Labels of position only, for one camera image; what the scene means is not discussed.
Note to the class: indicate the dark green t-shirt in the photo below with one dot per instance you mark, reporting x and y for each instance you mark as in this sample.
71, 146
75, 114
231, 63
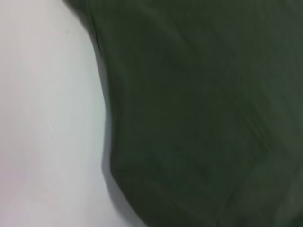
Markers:
201, 106

